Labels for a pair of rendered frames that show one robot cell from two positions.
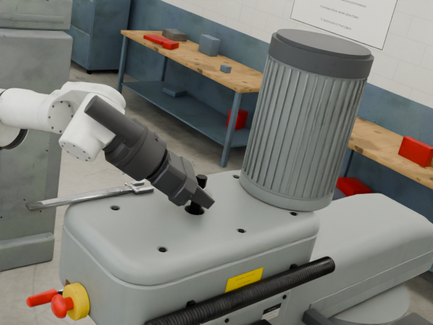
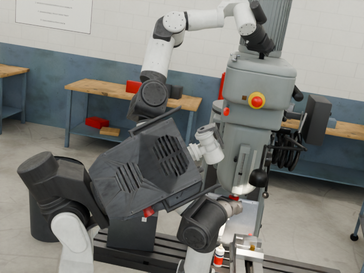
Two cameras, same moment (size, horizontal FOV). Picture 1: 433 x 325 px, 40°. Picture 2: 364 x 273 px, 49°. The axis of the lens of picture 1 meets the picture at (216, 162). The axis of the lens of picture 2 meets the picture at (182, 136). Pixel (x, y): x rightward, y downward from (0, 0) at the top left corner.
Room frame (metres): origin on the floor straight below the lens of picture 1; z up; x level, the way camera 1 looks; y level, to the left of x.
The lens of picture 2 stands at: (-0.16, 1.28, 2.02)
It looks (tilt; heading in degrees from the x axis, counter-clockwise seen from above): 17 degrees down; 321
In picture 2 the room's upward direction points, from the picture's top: 8 degrees clockwise
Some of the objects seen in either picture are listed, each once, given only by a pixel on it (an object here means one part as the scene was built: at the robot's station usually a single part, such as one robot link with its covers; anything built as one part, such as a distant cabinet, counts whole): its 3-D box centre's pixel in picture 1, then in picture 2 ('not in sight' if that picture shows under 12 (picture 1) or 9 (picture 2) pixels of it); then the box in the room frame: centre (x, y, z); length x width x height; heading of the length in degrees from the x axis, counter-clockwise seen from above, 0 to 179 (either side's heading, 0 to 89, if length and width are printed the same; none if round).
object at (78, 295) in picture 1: (75, 301); (256, 100); (0.81, 0.18, 1.76); 0.06 x 0.02 x 0.06; 45
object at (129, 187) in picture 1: (92, 195); (234, 57); (0.93, 0.21, 1.89); 0.24 x 0.04 x 0.01; 136
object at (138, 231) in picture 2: not in sight; (133, 223); (1.26, 0.35, 1.04); 0.22 x 0.12 x 0.20; 54
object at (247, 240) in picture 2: not in sight; (249, 244); (0.89, -0.06, 1.05); 0.06 x 0.05 x 0.06; 48
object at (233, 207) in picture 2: not in sight; (224, 209); (0.93, 0.11, 1.24); 0.13 x 0.12 x 0.10; 23
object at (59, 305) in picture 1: (62, 305); (257, 101); (0.79, 0.20, 1.76); 0.04 x 0.03 x 0.04; 45
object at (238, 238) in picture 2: not in sight; (247, 257); (0.87, -0.04, 1.00); 0.35 x 0.15 x 0.11; 138
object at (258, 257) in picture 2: not in sight; (249, 253); (0.85, -0.02, 1.03); 0.12 x 0.06 x 0.04; 48
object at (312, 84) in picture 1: (303, 118); (266, 18); (1.15, -0.15, 2.05); 0.20 x 0.20 x 0.32
